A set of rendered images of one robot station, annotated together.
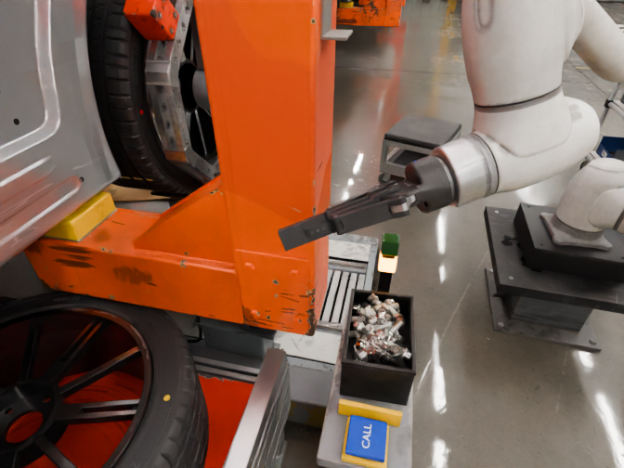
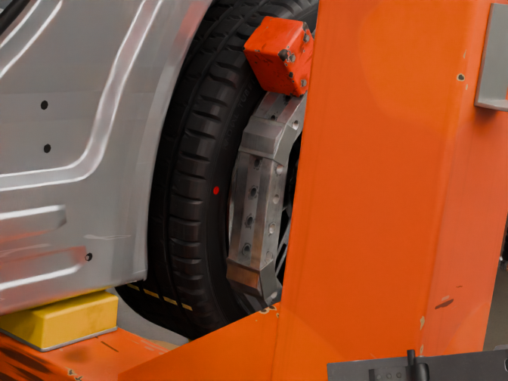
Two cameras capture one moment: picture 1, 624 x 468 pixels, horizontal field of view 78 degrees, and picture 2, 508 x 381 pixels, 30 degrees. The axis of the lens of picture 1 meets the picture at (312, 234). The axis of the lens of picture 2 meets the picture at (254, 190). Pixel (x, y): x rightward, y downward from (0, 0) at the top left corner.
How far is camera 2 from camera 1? 34 cm
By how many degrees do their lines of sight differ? 32
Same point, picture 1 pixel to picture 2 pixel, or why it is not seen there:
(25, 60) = (93, 78)
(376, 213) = (484, 364)
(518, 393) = not seen: outside the picture
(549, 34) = not seen: outside the picture
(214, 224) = (252, 369)
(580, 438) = not seen: outside the picture
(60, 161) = (74, 218)
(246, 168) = (323, 274)
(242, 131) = (332, 214)
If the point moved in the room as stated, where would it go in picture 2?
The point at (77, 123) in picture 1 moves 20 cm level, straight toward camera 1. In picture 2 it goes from (119, 175) to (115, 214)
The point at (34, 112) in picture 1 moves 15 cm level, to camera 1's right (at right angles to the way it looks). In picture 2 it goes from (72, 144) to (175, 166)
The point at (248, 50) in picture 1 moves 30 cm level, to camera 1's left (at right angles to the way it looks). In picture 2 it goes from (367, 101) to (95, 55)
